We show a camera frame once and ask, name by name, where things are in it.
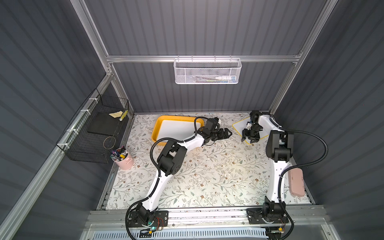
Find whiteboard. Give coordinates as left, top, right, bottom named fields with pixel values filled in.
left=157, top=120, right=195, bottom=140
left=232, top=117, right=269, bottom=145

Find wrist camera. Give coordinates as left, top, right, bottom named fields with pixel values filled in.
left=205, top=117, right=221, bottom=132
left=250, top=111, right=262, bottom=121

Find floral table mat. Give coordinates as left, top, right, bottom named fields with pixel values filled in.
left=106, top=112, right=313, bottom=210

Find black wire basket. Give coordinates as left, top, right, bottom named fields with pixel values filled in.
left=57, top=90, right=130, bottom=164

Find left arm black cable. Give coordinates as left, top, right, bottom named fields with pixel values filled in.
left=124, top=116, right=211, bottom=240

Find markers in white basket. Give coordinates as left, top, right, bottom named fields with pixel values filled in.
left=189, top=76, right=238, bottom=84

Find pink eraser case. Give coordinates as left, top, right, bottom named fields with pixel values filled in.
left=288, top=168, right=305, bottom=197

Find yellow plastic storage box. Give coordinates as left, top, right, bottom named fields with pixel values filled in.
left=152, top=116, right=195, bottom=142

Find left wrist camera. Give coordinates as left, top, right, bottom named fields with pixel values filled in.
left=205, top=117, right=221, bottom=132

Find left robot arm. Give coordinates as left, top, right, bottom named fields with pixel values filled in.
left=133, top=127, right=233, bottom=225

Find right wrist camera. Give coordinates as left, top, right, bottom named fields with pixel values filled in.
left=250, top=111, right=262, bottom=121

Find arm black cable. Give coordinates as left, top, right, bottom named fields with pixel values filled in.
left=124, top=116, right=211, bottom=240
left=269, top=118, right=329, bottom=240

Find pink pen cup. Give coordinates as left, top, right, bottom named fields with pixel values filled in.
left=110, top=146, right=134, bottom=171

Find white wire mesh basket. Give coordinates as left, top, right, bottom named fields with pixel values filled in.
left=173, top=58, right=243, bottom=85

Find yellow sticky note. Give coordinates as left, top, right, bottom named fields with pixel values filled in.
left=109, top=111, right=123, bottom=118

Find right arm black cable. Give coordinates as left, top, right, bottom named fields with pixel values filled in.
left=269, top=118, right=329, bottom=240

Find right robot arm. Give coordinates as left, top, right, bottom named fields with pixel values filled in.
left=242, top=111, right=294, bottom=223

